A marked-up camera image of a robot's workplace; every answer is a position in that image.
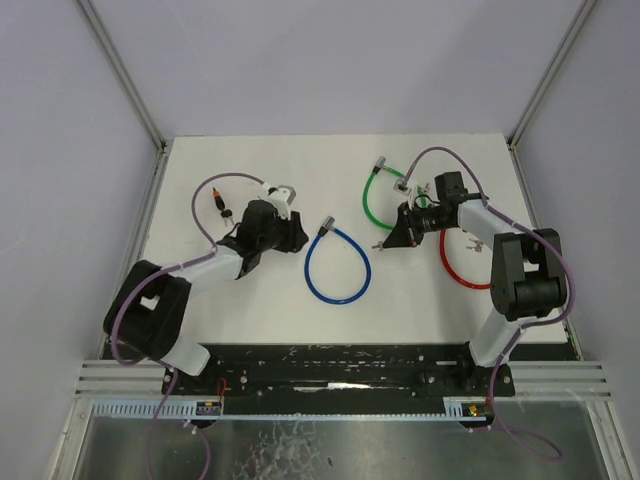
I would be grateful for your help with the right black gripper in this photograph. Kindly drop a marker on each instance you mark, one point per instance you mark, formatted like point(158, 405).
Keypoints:
point(411, 226)

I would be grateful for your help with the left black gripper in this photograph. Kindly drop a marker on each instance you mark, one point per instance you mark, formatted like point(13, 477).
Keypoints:
point(288, 232)

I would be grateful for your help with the blue cable lock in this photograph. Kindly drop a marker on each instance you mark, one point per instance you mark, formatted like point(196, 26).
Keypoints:
point(337, 270)

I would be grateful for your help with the red cable lock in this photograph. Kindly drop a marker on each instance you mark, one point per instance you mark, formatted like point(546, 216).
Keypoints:
point(467, 268)

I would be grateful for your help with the black padlock keys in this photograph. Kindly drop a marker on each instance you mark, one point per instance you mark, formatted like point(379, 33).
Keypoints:
point(227, 216)

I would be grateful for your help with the green cable lock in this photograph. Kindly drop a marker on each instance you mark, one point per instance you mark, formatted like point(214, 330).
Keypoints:
point(380, 199)

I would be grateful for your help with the orange black padlock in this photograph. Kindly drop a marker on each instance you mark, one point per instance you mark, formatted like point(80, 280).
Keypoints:
point(218, 200)

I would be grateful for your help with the red lock silver keys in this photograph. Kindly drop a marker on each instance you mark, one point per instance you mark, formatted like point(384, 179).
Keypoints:
point(477, 245)

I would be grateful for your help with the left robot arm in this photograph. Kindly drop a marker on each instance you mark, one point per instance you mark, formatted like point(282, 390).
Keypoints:
point(148, 311)

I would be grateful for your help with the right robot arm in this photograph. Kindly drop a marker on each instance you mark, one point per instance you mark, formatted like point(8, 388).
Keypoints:
point(529, 277)

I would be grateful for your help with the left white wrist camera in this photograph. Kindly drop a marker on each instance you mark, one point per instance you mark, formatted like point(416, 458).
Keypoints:
point(280, 197)

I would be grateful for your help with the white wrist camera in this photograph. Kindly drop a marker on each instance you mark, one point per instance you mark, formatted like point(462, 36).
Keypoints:
point(280, 197)
point(405, 190)

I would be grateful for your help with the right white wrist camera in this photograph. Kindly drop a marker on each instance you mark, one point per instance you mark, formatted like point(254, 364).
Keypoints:
point(405, 190)

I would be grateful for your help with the left aluminium frame post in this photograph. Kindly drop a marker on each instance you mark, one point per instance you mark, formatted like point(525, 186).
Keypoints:
point(106, 45)

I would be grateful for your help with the aluminium frame post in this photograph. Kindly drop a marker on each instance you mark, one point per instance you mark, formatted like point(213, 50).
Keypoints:
point(560, 55)
point(106, 45)

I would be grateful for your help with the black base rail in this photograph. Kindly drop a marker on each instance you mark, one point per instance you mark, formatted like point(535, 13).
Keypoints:
point(421, 370)

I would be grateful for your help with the white slotted cable duct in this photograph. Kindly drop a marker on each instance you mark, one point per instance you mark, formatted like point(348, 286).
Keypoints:
point(320, 406)

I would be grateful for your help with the right aluminium frame post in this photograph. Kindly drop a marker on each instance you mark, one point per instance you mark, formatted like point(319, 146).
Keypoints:
point(560, 55)

